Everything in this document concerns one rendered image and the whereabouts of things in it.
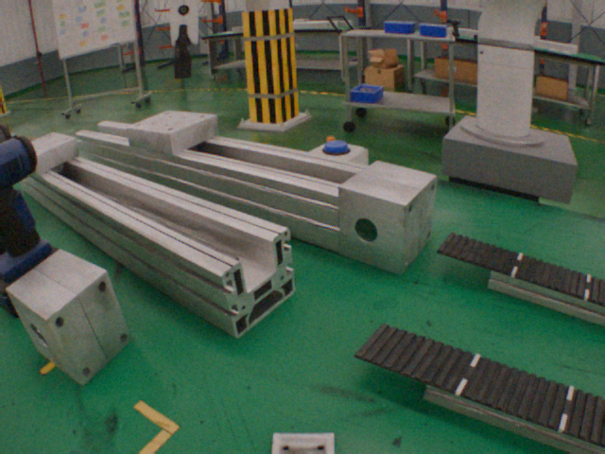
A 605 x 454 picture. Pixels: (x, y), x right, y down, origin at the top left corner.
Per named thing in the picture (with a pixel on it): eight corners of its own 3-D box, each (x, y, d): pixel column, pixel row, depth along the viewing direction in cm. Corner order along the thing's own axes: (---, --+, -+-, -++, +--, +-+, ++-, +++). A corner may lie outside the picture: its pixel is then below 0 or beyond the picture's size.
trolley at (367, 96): (455, 126, 364) (455, 20, 314) (456, 144, 319) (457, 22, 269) (347, 114, 395) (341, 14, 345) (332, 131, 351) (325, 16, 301)
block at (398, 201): (437, 231, 60) (442, 169, 55) (400, 275, 52) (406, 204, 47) (384, 215, 65) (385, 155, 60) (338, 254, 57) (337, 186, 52)
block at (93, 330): (146, 326, 46) (122, 257, 41) (83, 387, 37) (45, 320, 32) (96, 301, 50) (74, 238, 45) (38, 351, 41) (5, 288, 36)
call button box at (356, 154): (369, 181, 76) (369, 147, 73) (338, 201, 69) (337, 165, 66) (331, 170, 80) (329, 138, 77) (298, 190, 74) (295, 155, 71)
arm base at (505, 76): (459, 119, 89) (459, 42, 81) (535, 130, 83) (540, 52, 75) (460, 138, 73) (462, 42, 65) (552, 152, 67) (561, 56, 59)
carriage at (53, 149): (82, 166, 79) (76, 137, 76) (41, 187, 72) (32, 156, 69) (59, 157, 88) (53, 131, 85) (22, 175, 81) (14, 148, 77)
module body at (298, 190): (376, 221, 63) (377, 166, 59) (338, 254, 57) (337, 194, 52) (111, 148, 107) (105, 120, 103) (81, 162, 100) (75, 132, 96)
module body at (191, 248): (295, 291, 51) (289, 227, 46) (236, 339, 44) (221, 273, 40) (54, 175, 94) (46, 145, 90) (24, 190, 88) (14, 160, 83)
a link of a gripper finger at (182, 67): (192, 47, 65) (192, 81, 70) (191, 43, 68) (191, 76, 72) (174, 49, 65) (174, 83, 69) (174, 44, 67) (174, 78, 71)
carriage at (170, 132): (220, 148, 78) (216, 113, 75) (175, 170, 71) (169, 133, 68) (171, 139, 87) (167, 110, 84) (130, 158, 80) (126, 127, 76)
